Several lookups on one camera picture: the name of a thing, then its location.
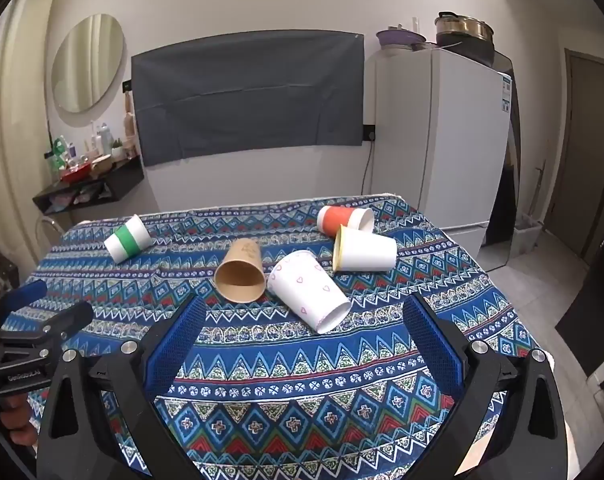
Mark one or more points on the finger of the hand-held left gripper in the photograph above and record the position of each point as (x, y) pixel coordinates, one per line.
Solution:
(19, 301)
(69, 321)

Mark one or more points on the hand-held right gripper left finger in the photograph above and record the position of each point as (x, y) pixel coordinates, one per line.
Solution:
(178, 342)

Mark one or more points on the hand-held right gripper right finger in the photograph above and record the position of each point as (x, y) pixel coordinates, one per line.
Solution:
(434, 344)

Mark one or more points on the brown paper cup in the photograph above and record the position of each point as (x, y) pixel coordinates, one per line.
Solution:
(242, 280)

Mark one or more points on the white cup with green stripe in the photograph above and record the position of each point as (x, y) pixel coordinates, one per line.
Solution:
(127, 239)

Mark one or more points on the white cup with yellow inside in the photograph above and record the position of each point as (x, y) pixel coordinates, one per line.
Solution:
(366, 254)

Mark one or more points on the white cup with pink hearts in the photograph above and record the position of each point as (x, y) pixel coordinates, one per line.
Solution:
(304, 285)

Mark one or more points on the orange and white cup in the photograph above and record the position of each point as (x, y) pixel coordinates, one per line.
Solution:
(338, 219)

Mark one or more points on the person's left hand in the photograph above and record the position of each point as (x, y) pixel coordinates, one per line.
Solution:
(16, 422)

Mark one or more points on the blue patterned tablecloth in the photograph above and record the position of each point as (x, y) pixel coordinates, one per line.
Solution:
(292, 385)

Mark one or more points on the white bin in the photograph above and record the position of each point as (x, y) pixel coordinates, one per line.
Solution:
(525, 239)

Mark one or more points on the red bowl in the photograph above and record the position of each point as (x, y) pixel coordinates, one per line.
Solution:
(75, 172)

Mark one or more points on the green bottle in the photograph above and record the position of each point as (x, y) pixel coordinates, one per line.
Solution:
(58, 150)

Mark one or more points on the dark door mat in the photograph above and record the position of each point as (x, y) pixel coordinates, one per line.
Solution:
(594, 320)

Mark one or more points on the small potted plant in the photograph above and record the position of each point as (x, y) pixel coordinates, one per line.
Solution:
(117, 149)

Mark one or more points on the white bottle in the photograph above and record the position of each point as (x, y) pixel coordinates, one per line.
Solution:
(103, 139)

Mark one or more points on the white refrigerator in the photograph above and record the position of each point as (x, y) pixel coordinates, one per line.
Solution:
(431, 150)

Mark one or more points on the grey door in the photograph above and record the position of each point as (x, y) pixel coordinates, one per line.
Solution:
(589, 160)

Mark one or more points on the grey cloth cover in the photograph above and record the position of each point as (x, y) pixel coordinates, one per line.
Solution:
(247, 95)

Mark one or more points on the purple basin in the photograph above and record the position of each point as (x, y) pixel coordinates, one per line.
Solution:
(399, 39)

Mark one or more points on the black and steel pot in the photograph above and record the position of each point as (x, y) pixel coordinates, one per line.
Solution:
(464, 35)

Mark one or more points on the black wall shelf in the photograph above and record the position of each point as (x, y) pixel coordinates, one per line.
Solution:
(124, 180)

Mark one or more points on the black wall socket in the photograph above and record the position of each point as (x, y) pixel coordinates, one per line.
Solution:
(369, 132)

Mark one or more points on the round wall mirror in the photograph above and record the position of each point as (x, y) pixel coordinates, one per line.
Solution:
(87, 62)

